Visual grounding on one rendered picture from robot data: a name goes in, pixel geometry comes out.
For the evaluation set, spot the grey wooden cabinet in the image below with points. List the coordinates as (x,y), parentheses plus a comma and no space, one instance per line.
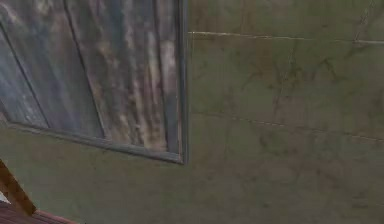
(100,73)

